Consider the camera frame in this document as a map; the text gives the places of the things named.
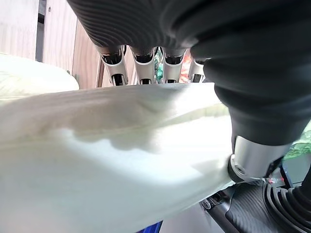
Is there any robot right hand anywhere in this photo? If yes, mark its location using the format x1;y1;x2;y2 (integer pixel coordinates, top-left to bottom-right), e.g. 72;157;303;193
201;180;311;233

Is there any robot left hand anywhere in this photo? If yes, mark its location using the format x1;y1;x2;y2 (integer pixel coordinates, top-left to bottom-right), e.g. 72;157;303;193
67;0;311;184

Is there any pale napa cabbage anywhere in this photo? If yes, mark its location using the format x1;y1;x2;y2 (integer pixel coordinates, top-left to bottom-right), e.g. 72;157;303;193
0;52;236;233

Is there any blue basket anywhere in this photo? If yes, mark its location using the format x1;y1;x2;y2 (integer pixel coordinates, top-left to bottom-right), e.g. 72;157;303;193
136;219;164;233

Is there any orange red vegetable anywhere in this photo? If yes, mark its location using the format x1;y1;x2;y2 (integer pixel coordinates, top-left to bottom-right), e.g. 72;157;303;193
180;48;194;83

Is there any green leafy vegetable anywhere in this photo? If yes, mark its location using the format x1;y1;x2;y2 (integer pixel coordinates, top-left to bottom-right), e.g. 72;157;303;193
283;131;311;161

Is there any light wooden cabinet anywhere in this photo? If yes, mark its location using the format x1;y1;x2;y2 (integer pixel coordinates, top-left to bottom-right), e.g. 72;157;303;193
0;0;138;89

